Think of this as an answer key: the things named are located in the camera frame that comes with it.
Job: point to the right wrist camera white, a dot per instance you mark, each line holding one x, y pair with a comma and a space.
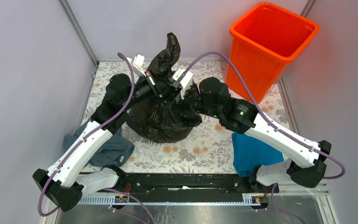
185, 83

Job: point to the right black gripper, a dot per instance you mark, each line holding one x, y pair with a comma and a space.
179, 103

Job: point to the orange plastic trash bin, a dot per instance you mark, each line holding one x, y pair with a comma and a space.
265, 40

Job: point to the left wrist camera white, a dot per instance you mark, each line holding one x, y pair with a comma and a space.
137, 65

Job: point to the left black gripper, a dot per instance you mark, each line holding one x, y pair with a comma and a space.
160, 88

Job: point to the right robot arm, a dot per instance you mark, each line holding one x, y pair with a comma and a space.
305, 164

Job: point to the black trash bag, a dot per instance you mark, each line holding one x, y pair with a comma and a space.
155, 120

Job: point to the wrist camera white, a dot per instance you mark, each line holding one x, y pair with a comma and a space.
185, 83
137, 65

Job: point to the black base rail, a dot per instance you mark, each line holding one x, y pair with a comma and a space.
199, 186

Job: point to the bright blue cloth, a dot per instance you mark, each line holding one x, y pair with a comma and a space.
250, 152

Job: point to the grey-blue cloth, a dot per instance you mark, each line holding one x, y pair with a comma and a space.
115, 151

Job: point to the slotted metal cable duct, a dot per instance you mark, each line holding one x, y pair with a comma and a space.
179, 200

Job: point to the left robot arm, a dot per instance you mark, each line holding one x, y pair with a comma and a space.
62, 183

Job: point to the floral patterned mat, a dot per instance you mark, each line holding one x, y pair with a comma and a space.
207, 149

